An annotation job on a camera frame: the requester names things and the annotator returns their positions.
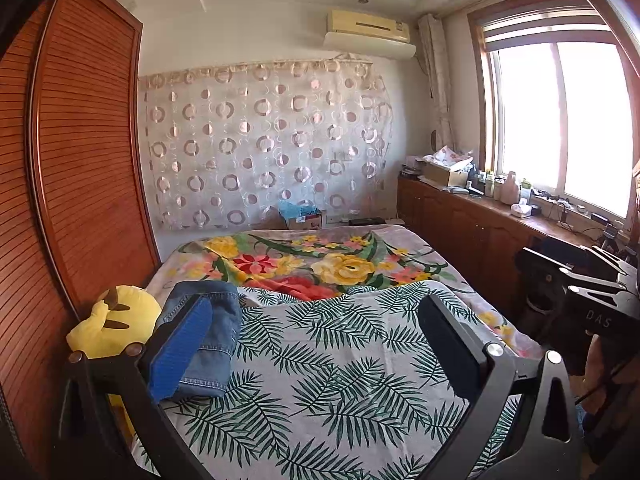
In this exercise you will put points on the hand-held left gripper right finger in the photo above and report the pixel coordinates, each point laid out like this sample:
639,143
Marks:
450,350

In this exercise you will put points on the low wooden cabinet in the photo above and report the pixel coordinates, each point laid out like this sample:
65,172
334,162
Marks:
460,230

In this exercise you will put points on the circle patterned sheer curtain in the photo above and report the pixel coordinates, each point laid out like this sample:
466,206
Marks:
260,145

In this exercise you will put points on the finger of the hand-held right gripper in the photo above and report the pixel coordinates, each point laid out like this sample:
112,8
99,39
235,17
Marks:
540,262
610,260

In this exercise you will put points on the blue denim pants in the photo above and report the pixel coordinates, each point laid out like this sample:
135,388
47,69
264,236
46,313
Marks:
220,325

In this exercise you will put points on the wooden louvered wardrobe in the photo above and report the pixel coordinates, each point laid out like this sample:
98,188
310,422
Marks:
75,160

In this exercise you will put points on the white air deflector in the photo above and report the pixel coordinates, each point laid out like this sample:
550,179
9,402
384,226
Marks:
370,46

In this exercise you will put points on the floral blanket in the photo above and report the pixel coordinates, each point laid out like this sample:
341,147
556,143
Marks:
340,260

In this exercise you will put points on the small cardboard box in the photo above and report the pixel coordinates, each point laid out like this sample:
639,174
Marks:
310,222

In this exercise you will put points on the beige window curtain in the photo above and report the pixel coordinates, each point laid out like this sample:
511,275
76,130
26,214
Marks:
437,85

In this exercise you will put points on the white tissue box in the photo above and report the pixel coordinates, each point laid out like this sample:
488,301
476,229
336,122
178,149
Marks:
525,208

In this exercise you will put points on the palm leaf bed sheet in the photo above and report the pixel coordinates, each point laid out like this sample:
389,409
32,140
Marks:
325,360

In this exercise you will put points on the large cardboard box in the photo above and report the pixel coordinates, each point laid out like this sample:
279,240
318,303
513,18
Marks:
445,176

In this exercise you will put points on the green capped bottle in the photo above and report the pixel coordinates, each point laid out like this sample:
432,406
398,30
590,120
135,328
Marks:
526,190

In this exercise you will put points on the yellow plush toy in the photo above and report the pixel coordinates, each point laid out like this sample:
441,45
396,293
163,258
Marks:
110,325

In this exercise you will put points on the crumpled pink white paper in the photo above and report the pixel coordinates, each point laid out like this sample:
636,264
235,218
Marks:
450,156

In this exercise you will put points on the beige air conditioner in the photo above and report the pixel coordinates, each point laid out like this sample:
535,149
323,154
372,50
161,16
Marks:
367,21

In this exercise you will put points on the person's right hand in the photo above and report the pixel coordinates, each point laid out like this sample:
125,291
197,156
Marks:
596,365

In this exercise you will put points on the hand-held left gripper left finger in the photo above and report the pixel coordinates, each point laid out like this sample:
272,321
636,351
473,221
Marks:
180,355

